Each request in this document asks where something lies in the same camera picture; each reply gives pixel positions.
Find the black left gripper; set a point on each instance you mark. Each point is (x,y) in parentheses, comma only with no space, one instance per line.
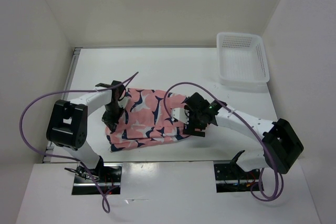
(109,121)

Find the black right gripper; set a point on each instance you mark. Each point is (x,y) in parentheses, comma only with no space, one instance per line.
(191,125)

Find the pink shark print shorts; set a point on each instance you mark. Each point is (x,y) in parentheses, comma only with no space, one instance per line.
(144,123)

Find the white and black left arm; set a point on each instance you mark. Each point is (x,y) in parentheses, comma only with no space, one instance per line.
(68,123)

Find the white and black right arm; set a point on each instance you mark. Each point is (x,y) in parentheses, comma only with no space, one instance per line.
(280,145)

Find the white plastic basket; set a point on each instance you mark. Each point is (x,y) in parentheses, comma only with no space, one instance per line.
(241,59)

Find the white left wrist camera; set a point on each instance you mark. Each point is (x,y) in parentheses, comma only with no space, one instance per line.
(123,102)

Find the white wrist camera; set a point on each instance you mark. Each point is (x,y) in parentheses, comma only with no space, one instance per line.
(123,102)
(181,114)

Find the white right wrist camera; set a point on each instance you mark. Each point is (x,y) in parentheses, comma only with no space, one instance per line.
(181,114)

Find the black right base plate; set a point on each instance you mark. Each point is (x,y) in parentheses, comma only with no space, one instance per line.
(230,178)

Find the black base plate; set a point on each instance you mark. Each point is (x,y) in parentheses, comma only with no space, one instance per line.
(110,183)
(230,178)

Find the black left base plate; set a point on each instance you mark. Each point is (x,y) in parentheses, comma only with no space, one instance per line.
(110,183)

